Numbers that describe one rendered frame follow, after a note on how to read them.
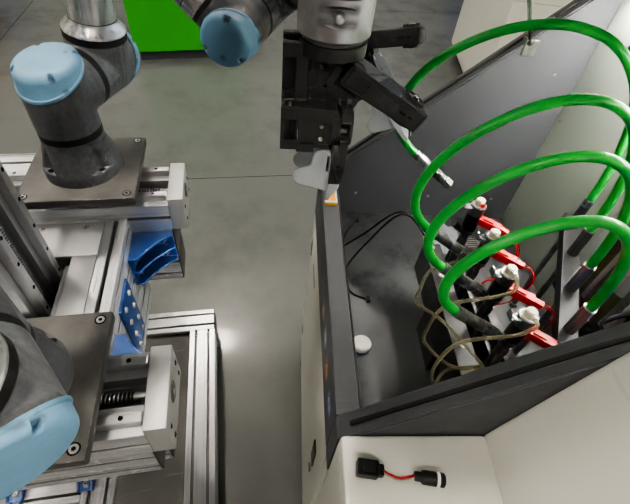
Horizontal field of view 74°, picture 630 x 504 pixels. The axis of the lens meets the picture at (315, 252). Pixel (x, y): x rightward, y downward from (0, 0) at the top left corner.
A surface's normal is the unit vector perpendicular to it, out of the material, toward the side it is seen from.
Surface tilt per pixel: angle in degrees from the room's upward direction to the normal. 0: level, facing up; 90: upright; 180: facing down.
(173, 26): 90
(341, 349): 0
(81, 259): 0
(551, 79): 90
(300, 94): 90
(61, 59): 8
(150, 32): 90
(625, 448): 76
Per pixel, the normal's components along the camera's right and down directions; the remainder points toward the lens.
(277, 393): 0.08, -0.68
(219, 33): -0.23, 0.70
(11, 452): 0.69, 0.64
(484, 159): 0.03, 0.73
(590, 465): -0.95, -0.19
